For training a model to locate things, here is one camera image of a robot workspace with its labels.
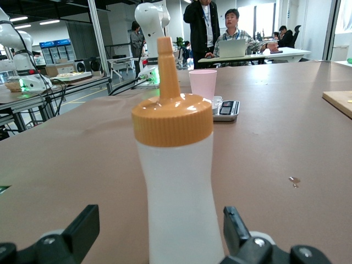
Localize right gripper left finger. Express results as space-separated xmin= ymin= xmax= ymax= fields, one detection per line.
xmin=0 ymin=205 xmax=100 ymax=264

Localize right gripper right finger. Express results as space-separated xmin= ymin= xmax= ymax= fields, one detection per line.
xmin=219 ymin=206 xmax=333 ymax=264

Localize sauce bottle orange cap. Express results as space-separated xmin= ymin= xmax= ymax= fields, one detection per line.
xmin=131 ymin=36 xmax=226 ymax=264

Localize pink plastic cup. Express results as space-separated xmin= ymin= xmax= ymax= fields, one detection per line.
xmin=188 ymin=69 xmax=218 ymax=101

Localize brown table cover sheet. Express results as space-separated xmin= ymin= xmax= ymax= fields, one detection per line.
xmin=0 ymin=60 xmax=352 ymax=264

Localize silver kitchen scale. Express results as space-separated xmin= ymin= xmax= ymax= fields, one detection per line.
xmin=211 ymin=95 xmax=241 ymax=123

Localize grey background workbench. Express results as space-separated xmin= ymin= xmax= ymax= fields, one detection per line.
xmin=0 ymin=74 xmax=112 ymax=135

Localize wooden cutting board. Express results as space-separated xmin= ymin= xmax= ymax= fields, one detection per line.
xmin=322 ymin=90 xmax=352 ymax=120

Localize blue display fridges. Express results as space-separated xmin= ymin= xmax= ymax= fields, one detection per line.
xmin=39 ymin=38 xmax=75 ymax=65

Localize silver laptop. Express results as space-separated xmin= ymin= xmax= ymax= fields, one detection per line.
xmin=219 ymin=38 xmax=246 ymax=58

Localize seated person blue jacket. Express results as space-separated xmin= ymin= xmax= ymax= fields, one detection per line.
xmin=178 ymin=40 xmax=192 ymax=67

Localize white office table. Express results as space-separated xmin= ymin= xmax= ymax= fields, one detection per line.
xmin=197 ymin=46 xmax=312 ymax=69

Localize standing person grey clothes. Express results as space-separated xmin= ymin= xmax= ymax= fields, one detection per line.
xmin=129 ymin=21 xmax=146 ymax=79

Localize seated person dark clothes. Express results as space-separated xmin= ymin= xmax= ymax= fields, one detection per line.
xmin=274 ymin=25 xmax=294 ymax=49

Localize standing man black jacket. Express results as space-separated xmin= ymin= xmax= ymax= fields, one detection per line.
xmin=183 ymin=0 xmax=221 ymax=69

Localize black office chair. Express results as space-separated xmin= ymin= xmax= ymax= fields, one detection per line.
xmin=291 ymin=24 xmax=303 ymax=49

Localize seated man plaid shirt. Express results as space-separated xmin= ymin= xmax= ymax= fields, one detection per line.
xmin=205 ymin=8 xmax=284 ymax=67

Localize black cable on table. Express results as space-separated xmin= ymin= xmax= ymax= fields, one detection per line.
xmin=108 ymin=75 xmax=151 ymax=96

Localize aluminium frame post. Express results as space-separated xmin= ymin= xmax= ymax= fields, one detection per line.
xmin=87 ymin=0 xmax=113 ymax=96

